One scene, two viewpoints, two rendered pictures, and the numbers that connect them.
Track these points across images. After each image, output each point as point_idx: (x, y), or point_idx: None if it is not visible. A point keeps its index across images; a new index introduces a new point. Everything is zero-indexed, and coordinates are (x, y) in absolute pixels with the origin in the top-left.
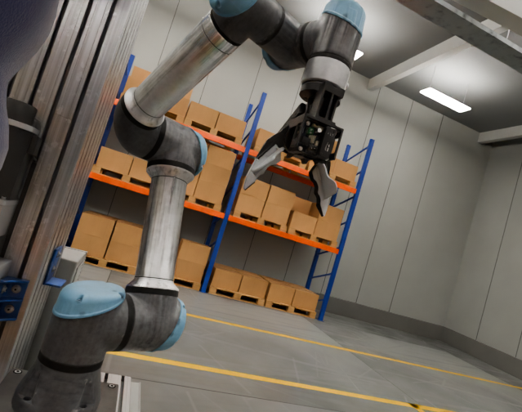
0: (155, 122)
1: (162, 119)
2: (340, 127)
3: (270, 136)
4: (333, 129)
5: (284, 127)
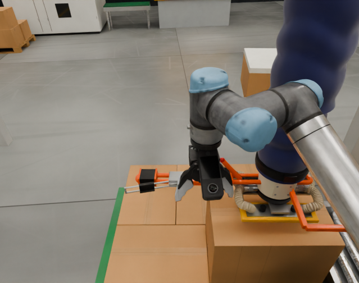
0: None
1: None
2: (191, 145)
3: (228, 172)
4: (194, 147)
5: (221, 165)
